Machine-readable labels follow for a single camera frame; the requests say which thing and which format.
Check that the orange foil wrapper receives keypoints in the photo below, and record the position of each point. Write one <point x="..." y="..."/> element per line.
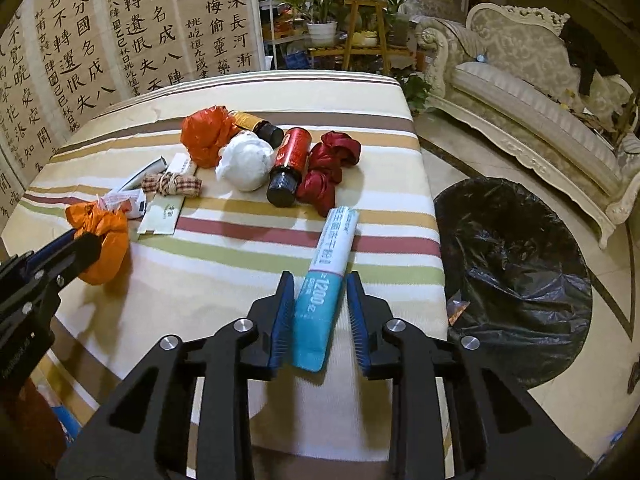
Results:
<point x="459" y="314"/>

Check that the bin with black bag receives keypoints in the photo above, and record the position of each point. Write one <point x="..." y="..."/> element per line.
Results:
<point x="510" y="280"/>

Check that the calligraphy paper screen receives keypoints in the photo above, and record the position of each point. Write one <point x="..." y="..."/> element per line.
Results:
<point x="75" y="60"/>

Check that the orange plastic bag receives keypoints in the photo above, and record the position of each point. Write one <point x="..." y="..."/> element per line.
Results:
<point x="105" y="240"/>

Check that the low leafy green plant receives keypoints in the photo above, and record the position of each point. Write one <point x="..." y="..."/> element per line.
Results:
<point x="415" y="90"/>

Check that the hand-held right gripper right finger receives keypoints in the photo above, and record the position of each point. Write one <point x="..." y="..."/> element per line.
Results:
<point x="357" y="320"/>

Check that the red plastic bag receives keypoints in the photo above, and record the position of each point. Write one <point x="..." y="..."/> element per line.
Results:
<point x="205" y="135"/>

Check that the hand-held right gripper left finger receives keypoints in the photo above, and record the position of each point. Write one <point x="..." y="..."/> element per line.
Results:
<point x="282" y="320"/>

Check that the amber bottle with yellow label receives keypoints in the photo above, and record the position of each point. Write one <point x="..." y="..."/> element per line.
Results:
<point x="250" y="121"/>

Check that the ornate cream armchair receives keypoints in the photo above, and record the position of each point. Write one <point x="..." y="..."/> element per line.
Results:
<point x="435" y="2"/>

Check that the green plant in white pot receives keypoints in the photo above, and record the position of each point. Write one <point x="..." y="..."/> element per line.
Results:
<point x="321" y="32"/>

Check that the striped tablecloth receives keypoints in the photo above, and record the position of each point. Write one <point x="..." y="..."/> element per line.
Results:
<point x="225" y="260"/>

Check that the wooden plant stand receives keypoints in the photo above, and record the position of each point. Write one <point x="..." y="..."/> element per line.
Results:
<point x="352" y="30"/>

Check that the plaid knotted cloth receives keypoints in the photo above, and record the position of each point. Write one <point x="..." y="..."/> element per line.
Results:
<point x="170" y="183"/>

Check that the red bottle with black cap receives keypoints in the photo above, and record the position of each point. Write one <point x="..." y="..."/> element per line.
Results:
<point x="292" y="152"/>

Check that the pile of brown paper scraps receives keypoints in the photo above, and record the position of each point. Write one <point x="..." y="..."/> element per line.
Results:
<point x="600" y="120"/>

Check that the teal and white pouch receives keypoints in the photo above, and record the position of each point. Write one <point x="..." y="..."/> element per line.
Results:
<point x="320" y="300"/>

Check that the white paper envelope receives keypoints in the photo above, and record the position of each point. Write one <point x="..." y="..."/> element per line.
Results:
<point x="162" y="215"/>

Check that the white plastic bag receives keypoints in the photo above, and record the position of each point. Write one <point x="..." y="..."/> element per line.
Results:
<point x="247" y="162"/>

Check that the black jacket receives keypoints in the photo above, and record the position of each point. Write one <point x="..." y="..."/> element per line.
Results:
<point x="575" y="45"/>

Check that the dark red satin cloth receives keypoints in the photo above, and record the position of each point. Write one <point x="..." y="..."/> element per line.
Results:
<point x="325" y="160"/>

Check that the yellow ceramic pot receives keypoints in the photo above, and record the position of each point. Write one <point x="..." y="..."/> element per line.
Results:
<point x="370" y="39"/>

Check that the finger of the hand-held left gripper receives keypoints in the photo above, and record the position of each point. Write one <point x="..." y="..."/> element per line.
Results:
<point x="50" y="247"/>
<point x="80" y="257"/>

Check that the ornate cream sofa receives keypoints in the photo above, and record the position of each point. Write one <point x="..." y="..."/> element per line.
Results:
<point x="500" y="90"/>

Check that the tall green plant dark pot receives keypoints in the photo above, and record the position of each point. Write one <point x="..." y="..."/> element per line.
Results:
<point x="400" y="30"/>

